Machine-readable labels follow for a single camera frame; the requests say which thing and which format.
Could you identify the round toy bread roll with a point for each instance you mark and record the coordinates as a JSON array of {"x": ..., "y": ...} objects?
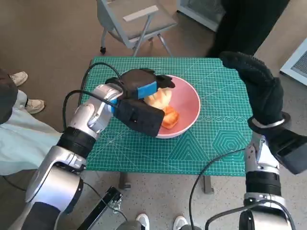
[{"x": 160, "y": 98}]

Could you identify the person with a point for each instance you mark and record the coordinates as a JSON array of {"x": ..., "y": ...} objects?
[
  {"x": 242, "y": 26},
  {"x": 142, "y": 221},
  {"x": 19, "y": 139}
]

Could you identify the black metal stand bar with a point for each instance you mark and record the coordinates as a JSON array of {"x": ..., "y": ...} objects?
[{"x": 103, "y": 206}]

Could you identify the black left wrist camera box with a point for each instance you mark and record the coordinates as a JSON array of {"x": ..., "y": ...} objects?
[{"x": 139, "y": 117}]

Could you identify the grey chair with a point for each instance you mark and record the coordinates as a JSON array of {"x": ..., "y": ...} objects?
[{"x": 124, "y": 21}]

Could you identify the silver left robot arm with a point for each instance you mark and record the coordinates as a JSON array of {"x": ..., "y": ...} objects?
[{"x": 72, "y": 139}]

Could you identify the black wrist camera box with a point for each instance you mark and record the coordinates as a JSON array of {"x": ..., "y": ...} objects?
[
  {"x": 290, "y": 148},
  {"x": 139, "y": 117}
]

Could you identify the pink bowl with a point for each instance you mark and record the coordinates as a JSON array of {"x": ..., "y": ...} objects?
[{"x": 187, "y": 107}]

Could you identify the long toy bread loaf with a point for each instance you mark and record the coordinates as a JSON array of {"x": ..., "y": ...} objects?
[{"x": 171, "y": 118}]

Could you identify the black table leg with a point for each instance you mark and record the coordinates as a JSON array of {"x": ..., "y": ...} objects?
[
  {"x": 208, "y": 184},
  {"x": 124, "y": 180}
]

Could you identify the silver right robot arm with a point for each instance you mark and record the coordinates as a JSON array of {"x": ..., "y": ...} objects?
[{"x": 261, "y": 179}]

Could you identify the left robot hand, blue tape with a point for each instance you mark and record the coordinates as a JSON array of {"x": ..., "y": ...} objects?
[{"x": 136, "y": 80}]

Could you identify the right robot hand, black glove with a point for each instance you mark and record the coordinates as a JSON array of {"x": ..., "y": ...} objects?
[{"x": 261, "y": 88}]

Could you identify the green cutting mat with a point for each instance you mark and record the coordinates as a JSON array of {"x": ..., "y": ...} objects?
[{"x": 148, "y": 153}]

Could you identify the white vented appliance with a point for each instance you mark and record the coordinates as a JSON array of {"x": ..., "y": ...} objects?
[{"x": 297, "y": 64}]

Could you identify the white mesh cabinet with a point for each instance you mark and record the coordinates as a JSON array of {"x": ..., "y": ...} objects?
[{"x": 199, "y": 12}]

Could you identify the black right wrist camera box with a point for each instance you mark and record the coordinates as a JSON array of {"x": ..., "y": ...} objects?
[{"x": 290, "y": 148}]

